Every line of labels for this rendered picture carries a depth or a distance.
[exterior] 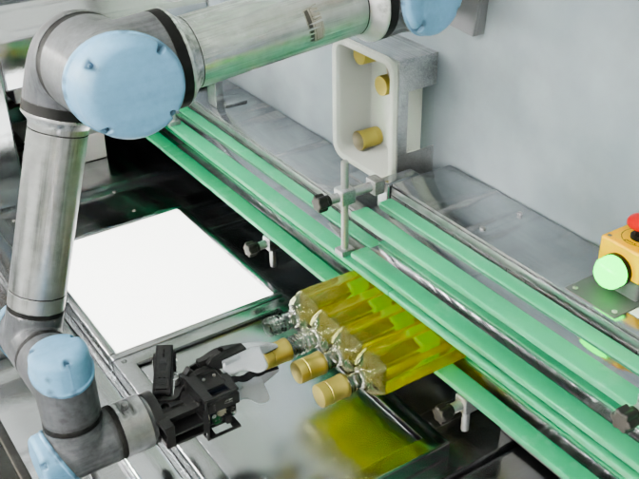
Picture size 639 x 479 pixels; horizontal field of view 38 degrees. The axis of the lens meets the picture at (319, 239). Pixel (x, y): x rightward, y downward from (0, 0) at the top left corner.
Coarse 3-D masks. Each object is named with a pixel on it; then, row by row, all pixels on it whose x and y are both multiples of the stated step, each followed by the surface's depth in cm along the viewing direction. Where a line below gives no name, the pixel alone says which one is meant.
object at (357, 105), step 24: (336, 48) 157; (360, 48) 150; (336, 72) 159; (360, 72) 161; (384, 72) 159; (336, 96) 161; (360, 96) 164; (384, 96) 161; (336, 120) 164; (360, 120) 166; (384, 120) 163; (336, 144) 166; (384, 144) 166; (360, 168) 161; (384, 168) 159
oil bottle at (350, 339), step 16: (368, 320) 137; (384, 320) 137; (400, 320) 137; (416, 320) 138; (336, 336) 135; (352, 336) 134; (368, 336) 134; (384, 336) 135; (352, 352) 133; (352, 368) 134
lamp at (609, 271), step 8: (608, 256) 118; (616, 256) 118; (600, 264) 118; (608, 264) 117; (616, 264) 117; (624, 264) 117; (600, 272) 118; (608, 272) 117; (616, 272) 116; (624, 272) 117; (600, 280) 118; (608, 280) 117; (616, 280) 117; (624, 280) 117; (608, 288) 118
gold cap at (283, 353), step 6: (276, 342) 135; (282, 342) 135; (288, 342) 135; (282, 348) 135; (288, 348) 135; (264, 354) 133; (270, 354) 134; (276, 354) 134; (282, 354) 134; (288, 354) 135; (270, 360) 133; (276, 360) 134; (282, 360) 135; (288, 360) 136; (270, 366) 134
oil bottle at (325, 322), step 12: (348, 300) 142; (360, 300) 142; (372, 300) 142; (384, 300) 142; (324, 312) 140; (336, 312) 140; (348, 312) 140; (360, 312) 140; (372, 312) 140; (312, 324) 139; (324, 324) 137; (336, 324) 137; (324, 336) 137; (324, 348) 138
